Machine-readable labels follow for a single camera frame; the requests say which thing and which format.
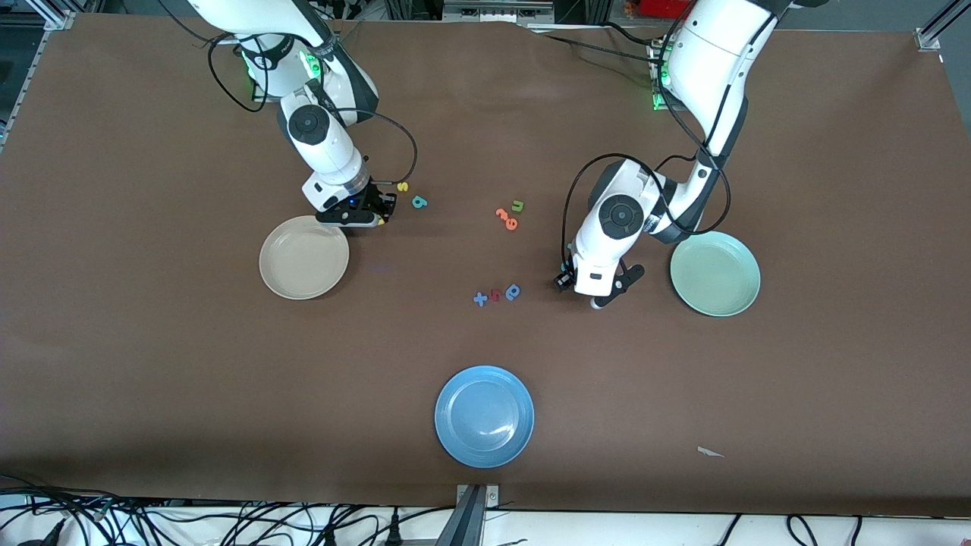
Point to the pale green plate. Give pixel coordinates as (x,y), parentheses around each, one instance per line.
(714,273)

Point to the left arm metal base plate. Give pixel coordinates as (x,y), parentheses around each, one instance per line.
(658,104)

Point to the blue foam letter a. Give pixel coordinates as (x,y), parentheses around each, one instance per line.
(513,293)

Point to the white paper scrap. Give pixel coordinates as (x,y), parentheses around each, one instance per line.
(708,452)

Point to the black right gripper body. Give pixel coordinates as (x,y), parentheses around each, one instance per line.
(377,200)

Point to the red box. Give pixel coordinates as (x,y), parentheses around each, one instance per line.
(667,7)

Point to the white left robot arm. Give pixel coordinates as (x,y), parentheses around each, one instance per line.
(622,220)

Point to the beige brown plate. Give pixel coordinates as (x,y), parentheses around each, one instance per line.
(303,262)

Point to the aluminium profile with bracket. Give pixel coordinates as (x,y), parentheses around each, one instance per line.
(469,516)

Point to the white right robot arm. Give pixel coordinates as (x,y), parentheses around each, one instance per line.
(326,144)

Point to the aluminium corner bracket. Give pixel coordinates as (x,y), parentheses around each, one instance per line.
(927,39)

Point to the blue plate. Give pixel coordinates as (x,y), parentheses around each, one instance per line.
(484,417)

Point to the grey aluminium frame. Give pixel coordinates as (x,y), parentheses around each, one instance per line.
(497,10)

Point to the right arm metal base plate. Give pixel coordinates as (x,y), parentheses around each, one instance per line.
(262,97)

